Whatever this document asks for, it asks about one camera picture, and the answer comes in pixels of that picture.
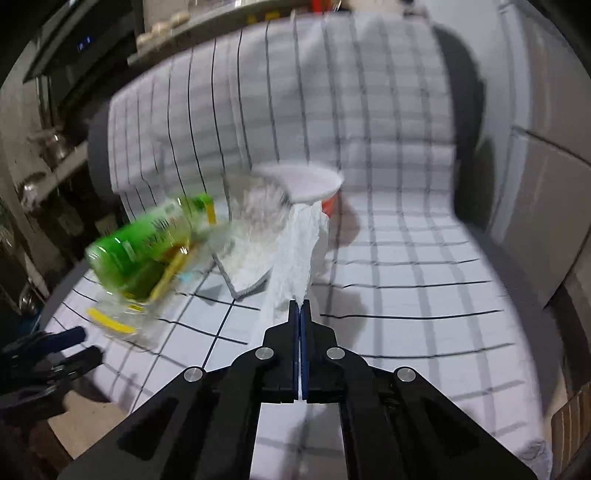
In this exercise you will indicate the steel counter shelf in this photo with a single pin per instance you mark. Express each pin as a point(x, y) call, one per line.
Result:
point(36, 189)

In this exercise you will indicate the white black grid cloth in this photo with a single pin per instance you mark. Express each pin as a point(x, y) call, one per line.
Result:
point(419, 368)

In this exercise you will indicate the metal wall shelf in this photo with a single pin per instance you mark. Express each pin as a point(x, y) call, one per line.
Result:
point(208, 24)

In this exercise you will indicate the orange white paper bowl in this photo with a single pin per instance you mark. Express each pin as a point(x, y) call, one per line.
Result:
point(305, 183)

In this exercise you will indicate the clear plastic wrapper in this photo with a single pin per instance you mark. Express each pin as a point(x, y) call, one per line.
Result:
point(244, 246)

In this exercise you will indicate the grey white refrigerator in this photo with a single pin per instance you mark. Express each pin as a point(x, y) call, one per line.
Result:
point(527, 185)

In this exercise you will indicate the clear plastic tray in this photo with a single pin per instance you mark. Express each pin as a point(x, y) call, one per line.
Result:
point(140, 315)

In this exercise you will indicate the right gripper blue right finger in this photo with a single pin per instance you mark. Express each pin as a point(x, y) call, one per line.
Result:
point(305, 319)

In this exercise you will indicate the black range hood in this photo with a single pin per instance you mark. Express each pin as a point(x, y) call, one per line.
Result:
point(86, 54)

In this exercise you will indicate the striped wooden box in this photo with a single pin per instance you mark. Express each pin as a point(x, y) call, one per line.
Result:
point(571, 438)

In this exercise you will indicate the green tea plastic bottle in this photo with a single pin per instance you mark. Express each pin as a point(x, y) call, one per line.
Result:
point(139, 260)

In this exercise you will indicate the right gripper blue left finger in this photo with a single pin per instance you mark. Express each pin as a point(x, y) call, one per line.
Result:
point(294, 319)

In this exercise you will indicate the grey office chair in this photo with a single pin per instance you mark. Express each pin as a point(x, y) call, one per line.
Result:
point(468, 96)

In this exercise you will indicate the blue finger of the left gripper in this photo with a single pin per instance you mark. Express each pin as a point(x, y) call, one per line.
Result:
point(57, 342)

